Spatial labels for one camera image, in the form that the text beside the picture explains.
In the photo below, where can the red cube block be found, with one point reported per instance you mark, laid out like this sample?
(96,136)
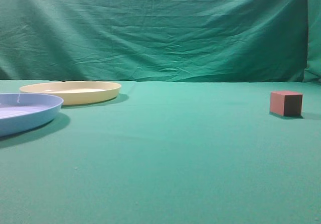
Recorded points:
(286,103)

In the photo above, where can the yellow plastic plate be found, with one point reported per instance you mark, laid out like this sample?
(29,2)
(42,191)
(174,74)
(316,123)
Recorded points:
(77,92)

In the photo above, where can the blue plastic plate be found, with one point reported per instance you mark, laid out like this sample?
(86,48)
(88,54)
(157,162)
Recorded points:
(25,111)

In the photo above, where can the green backdrop cloth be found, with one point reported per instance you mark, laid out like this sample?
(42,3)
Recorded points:
(161,40)

